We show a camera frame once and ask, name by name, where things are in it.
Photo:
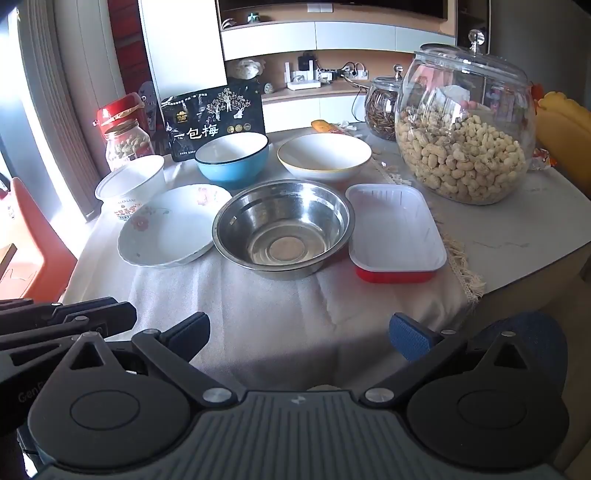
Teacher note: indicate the black television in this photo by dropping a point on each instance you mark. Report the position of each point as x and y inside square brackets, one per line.
[323, 7]

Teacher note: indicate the yellow plush toy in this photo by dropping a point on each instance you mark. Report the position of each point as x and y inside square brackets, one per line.
[568, 129]

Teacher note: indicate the red plastic cup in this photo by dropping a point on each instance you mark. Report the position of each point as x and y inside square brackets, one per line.
[120, 106]

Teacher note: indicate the white tablecloth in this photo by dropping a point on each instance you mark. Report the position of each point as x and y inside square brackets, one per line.
[277, 314]

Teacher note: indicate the small glass jar dried snacks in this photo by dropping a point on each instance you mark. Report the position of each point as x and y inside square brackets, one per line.
[381, 115]

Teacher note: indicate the wrapped candy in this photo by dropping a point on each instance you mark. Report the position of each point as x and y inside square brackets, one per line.
[542, 159]

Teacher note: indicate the beige decorative ornament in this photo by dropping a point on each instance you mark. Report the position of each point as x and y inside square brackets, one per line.
[247, 70]

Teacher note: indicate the white router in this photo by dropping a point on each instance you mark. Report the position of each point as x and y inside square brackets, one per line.
[302, 84]

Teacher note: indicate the red and white plastic tray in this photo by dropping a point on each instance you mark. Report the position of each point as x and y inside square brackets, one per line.
[392, 226]

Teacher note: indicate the large glass peanut jar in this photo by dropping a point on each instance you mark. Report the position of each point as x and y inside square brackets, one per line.
[461, 152]

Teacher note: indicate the white floral plate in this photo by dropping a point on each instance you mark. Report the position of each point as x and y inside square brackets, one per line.
[161, 235]

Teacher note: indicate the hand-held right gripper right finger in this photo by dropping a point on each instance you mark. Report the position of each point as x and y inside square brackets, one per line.
[411, 339]

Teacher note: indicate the orange chair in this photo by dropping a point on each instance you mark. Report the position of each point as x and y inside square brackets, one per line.
[41, 258]

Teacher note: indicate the yellow cartoon paper tube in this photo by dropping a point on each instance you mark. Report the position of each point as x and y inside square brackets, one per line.
[322, 125]

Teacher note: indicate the beige pleated curtain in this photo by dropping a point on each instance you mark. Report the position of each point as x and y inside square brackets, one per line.
[69, 92]

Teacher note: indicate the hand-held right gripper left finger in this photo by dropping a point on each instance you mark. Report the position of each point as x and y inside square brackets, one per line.
[189, 328]

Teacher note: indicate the white tall cabinet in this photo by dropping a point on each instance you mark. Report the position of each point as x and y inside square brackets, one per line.
[184, 46]

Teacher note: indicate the red label peanut jar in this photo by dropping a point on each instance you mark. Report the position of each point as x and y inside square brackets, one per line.
[127, 147]

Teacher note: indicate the black snack bag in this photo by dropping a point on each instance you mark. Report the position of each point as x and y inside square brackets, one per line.
[207, 120]

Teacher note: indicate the white paper bowl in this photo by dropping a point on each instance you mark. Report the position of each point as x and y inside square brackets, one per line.
[134, 180]

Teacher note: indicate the stainless steel bowl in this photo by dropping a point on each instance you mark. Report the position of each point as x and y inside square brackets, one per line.
[258, 221]

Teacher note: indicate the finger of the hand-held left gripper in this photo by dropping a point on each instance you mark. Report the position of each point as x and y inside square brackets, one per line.
[111, 318]
[83, 308]

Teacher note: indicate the cream bowl with yellow rim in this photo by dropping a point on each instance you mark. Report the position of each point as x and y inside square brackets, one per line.
[323, 157]

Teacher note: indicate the white power strip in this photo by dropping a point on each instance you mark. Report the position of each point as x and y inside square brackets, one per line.
[358, 73]

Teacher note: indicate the blue enamel bowl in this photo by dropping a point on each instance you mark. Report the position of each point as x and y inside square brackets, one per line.
[231, 173]

